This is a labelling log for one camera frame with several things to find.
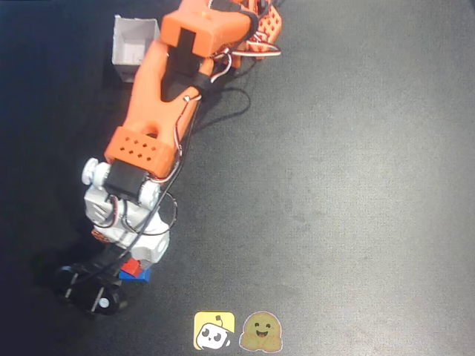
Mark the hugging face emoji sticker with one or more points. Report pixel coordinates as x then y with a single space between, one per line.
261 331

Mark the white cardboard box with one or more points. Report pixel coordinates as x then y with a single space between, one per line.
130 41

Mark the blue cube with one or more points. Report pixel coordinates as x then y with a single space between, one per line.
143 277

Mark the red cube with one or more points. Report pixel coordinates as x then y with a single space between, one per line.
132 267

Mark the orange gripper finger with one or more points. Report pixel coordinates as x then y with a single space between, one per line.
100 236

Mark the orange and white robot arm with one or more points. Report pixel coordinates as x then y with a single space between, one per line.
148 92

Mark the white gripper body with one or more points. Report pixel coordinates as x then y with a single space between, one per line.
153 251

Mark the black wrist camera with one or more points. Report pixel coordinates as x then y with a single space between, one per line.
89 293

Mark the yellow robot sticker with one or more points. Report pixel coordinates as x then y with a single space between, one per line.
213 330

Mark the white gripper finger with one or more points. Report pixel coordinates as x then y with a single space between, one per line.
147 264

